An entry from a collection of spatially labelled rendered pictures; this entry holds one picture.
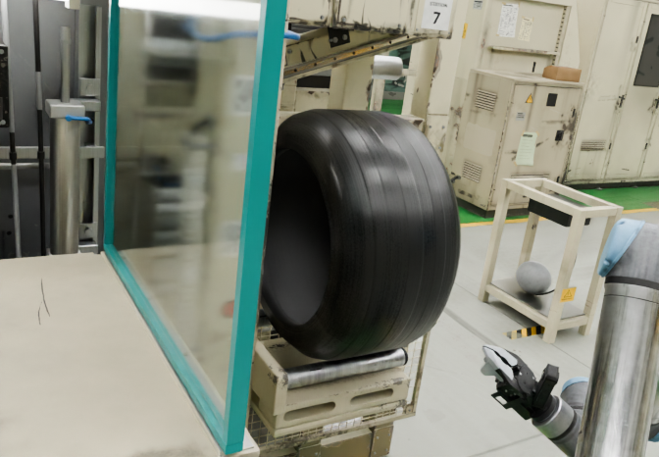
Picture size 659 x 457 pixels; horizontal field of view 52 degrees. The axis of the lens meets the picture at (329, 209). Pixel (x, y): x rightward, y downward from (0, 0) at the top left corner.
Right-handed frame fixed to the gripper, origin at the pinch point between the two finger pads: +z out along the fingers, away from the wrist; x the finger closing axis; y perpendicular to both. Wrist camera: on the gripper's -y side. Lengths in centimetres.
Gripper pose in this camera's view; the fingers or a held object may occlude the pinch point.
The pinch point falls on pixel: (489, 348)
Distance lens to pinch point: 158.4
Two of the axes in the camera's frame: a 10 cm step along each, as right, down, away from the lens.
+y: -5.6, 5.0, 6.6
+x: 3.9, -5.4, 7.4
